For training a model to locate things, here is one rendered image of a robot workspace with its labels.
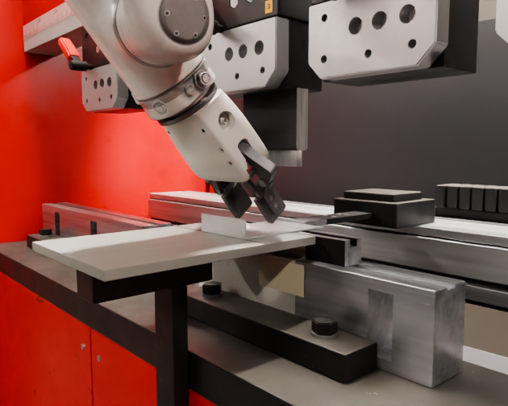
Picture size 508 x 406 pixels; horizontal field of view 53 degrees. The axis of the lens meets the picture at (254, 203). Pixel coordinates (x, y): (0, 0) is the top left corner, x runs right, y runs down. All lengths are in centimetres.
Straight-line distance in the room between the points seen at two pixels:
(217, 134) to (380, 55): 18
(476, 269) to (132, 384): 50
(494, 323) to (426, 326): 226
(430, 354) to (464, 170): 60
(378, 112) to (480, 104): 23
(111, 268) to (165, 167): 113
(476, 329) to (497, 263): 206
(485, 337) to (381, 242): 200
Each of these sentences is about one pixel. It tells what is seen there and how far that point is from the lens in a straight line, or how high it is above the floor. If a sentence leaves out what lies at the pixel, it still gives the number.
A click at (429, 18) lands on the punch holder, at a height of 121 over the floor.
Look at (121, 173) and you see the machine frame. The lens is 150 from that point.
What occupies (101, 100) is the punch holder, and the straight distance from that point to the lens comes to 100.
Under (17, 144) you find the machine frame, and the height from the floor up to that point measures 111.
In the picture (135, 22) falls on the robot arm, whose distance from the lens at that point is 45.
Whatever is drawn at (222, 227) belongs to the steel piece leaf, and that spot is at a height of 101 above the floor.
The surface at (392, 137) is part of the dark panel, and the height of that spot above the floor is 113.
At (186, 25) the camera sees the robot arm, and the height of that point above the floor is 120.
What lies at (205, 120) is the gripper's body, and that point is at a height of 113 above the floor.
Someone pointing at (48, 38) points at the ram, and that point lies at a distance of 126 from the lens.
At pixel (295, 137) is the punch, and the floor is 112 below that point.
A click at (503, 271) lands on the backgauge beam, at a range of 77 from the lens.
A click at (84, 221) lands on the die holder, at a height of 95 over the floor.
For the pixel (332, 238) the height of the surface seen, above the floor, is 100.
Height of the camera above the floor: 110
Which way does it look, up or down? 6 degrees down
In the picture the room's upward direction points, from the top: straight up
